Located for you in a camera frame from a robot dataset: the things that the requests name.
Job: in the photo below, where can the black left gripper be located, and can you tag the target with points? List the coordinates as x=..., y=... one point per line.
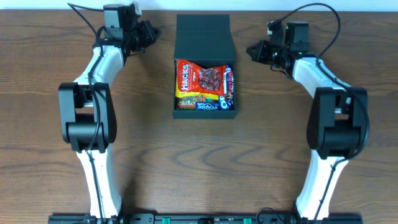
x=145, y=32

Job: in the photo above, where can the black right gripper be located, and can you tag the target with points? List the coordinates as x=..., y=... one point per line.
x=263, y=51

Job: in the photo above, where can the dark blue Cadbury chocolate bar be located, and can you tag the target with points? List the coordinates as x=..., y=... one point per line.
x=228, y=88

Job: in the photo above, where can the dark green box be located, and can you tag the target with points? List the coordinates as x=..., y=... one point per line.
x=205, y=40

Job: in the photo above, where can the red Hacks candy bag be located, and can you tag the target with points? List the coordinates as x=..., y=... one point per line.
x=193, y=78

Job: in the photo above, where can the yellow Hacks candy bag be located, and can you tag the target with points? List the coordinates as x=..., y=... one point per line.
x=192, y=95

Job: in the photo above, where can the blue Oreo cookie pack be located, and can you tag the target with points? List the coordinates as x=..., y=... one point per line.
x=223, y=102

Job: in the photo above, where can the green Haribo gummy bag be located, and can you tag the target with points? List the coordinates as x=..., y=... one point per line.
x=188, y=103

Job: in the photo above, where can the blue Eclipse mint box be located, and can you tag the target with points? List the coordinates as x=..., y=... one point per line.
x=206, y=106

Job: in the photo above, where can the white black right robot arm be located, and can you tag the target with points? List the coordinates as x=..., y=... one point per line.
x=338, y=124

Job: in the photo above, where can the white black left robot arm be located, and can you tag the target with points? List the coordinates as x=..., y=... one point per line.
x=88, y=118

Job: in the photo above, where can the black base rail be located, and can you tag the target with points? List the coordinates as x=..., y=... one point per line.
x=264, y=217

